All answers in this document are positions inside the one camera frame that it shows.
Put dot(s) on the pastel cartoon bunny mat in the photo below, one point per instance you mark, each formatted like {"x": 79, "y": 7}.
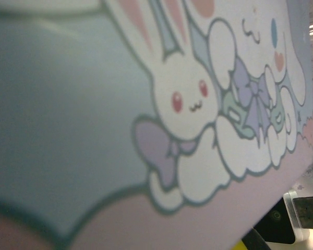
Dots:
{"x": 99, "y": 109}

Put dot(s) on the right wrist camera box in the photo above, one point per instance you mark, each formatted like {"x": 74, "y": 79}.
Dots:
{"x": 289, "y": 221}

